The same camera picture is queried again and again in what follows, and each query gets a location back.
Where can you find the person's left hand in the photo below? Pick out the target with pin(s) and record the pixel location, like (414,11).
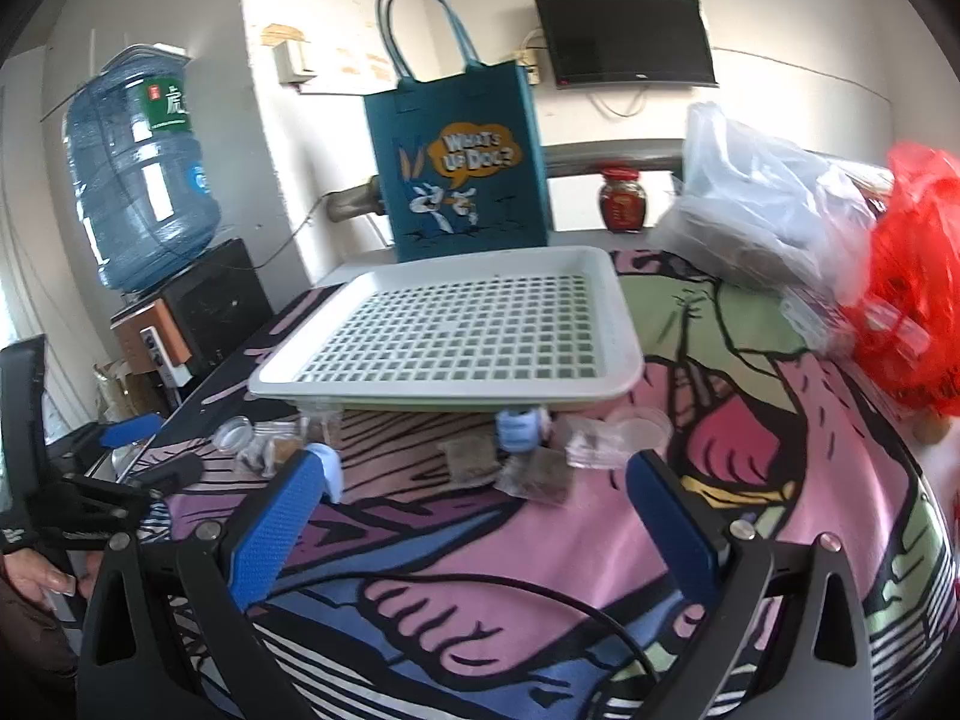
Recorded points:
(45,577)

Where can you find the clear dark snack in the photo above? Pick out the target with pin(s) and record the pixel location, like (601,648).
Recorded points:
(469,459)
(534,476)

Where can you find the clear round plastic lid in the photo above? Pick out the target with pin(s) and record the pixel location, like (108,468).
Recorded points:
(231,433)
(641,427)

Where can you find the white perforated plastic tray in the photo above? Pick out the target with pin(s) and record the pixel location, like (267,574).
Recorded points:
(450,266)

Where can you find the black wall television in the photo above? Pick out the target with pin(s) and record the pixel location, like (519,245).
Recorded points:
(622,37)

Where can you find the teal cartoon tote bag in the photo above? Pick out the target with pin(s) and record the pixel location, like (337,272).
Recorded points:
(487,120)

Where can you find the clear plastic packaging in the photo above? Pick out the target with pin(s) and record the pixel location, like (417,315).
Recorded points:
(840,322)

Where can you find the small brown object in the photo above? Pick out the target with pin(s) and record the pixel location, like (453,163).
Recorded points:
(934,429)

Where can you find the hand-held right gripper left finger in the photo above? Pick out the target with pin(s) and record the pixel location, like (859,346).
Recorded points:
(277,532)

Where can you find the blue water jug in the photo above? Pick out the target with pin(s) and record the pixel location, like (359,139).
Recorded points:
(142,165)

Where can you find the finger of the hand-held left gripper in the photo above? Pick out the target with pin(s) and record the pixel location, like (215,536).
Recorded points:
(127,433)
(172,472)

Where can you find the red sauce jar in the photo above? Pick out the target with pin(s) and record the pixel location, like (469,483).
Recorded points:
(622,202)

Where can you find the white wall switch box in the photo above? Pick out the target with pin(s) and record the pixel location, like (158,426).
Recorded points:
(292,61)

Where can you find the red plastic bag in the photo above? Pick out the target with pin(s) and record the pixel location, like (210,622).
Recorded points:
(915,255)

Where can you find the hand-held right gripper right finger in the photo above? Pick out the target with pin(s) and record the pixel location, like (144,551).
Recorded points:
(675,532)

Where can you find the clear plastic bag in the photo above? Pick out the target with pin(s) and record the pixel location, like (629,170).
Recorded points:
(757,195)

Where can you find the white wall power outlet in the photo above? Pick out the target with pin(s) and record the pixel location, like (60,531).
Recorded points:
(531,66)

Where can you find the black water dispenser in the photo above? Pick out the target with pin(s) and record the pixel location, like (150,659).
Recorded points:
(217,300)

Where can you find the cardboard box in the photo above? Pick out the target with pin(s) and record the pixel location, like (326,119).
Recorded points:
(124,390)

